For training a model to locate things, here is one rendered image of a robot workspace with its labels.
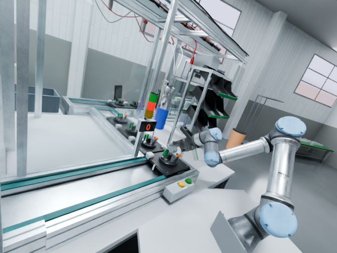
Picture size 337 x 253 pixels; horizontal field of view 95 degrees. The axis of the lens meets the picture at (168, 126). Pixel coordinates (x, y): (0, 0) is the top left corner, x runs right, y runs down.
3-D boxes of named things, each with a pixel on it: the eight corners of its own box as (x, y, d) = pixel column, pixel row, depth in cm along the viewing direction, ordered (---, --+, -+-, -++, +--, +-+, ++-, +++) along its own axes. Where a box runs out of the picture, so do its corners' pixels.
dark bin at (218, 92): (228, 98, 114) (235, 91, 110) (217, 95, 106) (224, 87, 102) (209, 77, 130) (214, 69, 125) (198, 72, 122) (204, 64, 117)
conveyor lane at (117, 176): (185, 179, 117) (189, 168, 114) (42, 239, 56) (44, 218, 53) (161, 158, 134) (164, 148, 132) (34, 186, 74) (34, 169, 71)
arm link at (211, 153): (219, 166, 86) (217, 148, 91) (219, 160, 76) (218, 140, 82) (204, 166, 88) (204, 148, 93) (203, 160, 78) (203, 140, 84)
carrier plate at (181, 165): (189, 169, 114) (190, 166, 113) (166, 177, 96) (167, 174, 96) (168, 152, 129) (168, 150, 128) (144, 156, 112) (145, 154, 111)
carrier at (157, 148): (166, 151, 130) (171, 138, 126) (143, 155, 113) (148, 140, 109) (150, 138, 145) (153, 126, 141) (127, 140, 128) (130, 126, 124)
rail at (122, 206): (195, 182, 116) (200, 170, 113) (45, 254, 52) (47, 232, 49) (189, 178, 120) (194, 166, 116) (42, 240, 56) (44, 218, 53)
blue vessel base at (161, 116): (165, 129, 209) (171, 110, 201) (157, 129, 198) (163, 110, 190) (158, 124, 219) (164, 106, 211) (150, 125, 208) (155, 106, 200)
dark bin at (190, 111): (211, 137, 124) (218, 131, 119) (200, 137, 116) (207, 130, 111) (196, 112, 139) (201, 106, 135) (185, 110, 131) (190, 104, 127)
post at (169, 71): (159, 119, 243) (188, 21, 202) (154, 119, 237) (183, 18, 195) (157, 118, 246) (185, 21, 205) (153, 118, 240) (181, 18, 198)
